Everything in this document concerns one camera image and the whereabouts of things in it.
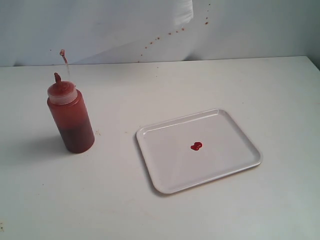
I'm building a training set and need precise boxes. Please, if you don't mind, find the red ketchup squeeze bottle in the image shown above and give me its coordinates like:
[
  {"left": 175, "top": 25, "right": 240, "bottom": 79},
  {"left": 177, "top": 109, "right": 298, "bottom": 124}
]
[{"left": 47, "top": 72, "right": 95, "bottom": 154}]

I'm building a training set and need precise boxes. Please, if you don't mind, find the red ketchup blob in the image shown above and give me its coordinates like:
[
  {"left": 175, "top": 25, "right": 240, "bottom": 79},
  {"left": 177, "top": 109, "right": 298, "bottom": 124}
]
[{"left": 190, "top": 141, "right": 203, "bottom": 151}]

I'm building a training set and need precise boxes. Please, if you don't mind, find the white rectangular plastic tray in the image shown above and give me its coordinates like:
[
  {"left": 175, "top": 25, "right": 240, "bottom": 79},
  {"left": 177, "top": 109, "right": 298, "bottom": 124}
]
[{"left": 135, "top": 108, "right": 263, "bottom": 195}]

